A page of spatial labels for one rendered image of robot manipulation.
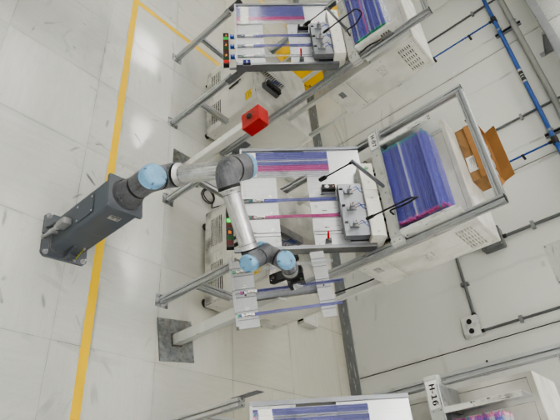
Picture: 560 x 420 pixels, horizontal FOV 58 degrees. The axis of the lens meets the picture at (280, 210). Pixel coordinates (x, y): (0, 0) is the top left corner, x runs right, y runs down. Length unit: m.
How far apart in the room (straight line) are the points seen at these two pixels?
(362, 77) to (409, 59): 0.34
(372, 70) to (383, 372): 2.32
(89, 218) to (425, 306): 2.69
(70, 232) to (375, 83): 2.33
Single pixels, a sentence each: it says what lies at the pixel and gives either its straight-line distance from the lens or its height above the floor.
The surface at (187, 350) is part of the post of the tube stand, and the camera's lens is 3.12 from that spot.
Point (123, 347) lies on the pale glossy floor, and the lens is 2.87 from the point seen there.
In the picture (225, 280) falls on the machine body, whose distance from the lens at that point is 3.15.
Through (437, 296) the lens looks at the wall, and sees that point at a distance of 4.16.
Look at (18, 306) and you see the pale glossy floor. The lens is 2.65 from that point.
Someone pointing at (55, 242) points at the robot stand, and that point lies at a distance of 2.77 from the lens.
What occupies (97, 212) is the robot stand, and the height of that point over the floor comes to 0.45.
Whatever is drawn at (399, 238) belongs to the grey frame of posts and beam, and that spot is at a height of 1.36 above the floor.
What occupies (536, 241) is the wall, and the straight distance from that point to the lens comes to 4.02.
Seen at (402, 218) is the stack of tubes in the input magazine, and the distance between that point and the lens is 2.65.
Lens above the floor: 2.28
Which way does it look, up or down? 31 degrees down
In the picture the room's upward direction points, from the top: 61 degrees clockwise
